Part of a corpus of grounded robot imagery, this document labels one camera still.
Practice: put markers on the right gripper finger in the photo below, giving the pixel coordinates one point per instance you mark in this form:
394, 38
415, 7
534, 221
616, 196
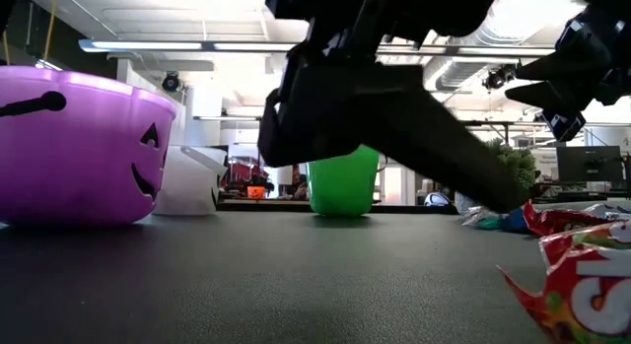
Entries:
557, 95
572, 65

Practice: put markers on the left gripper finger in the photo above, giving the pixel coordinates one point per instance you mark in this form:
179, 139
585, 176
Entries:
453, 157

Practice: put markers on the red Skittles packet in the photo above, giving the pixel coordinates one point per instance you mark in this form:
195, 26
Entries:
591, 295

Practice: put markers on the silver candy wrapper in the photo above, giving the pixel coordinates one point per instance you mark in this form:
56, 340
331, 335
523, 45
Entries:
475, 218

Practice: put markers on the red candy packet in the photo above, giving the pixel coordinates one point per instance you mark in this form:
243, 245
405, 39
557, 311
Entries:
562, 221

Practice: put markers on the clear candy wrapper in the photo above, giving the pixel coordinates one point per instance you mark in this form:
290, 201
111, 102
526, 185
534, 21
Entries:
611, 212

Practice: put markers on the black ceiling spotlight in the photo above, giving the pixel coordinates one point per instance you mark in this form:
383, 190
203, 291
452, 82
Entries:
171, 82
495, 79

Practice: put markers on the green plant in grey pot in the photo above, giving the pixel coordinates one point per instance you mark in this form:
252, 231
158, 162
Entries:
522, 166

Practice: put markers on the green plastic bucket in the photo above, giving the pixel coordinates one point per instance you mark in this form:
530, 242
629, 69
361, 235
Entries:
345, 186

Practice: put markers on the black computer monitor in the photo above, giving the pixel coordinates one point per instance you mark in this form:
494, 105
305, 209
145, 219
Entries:
589, 164

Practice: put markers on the person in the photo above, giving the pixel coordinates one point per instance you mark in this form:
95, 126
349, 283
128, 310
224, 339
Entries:
299, 186

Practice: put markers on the small orange bucket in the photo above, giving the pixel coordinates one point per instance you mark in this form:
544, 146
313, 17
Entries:
256, 192

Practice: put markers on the white pumpkin face bucket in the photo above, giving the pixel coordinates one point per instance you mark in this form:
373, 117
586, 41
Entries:
187, 186

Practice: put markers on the overhead light bar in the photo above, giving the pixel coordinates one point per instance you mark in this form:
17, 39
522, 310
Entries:
148, 46

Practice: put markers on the black table mat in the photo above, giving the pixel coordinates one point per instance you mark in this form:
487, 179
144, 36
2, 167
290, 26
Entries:
197, 285

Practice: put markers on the purple pumpkin face bucket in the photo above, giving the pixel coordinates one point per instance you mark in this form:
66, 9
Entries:
74, 176

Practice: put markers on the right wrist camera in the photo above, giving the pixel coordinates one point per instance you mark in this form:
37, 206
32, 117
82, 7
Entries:
567, 127

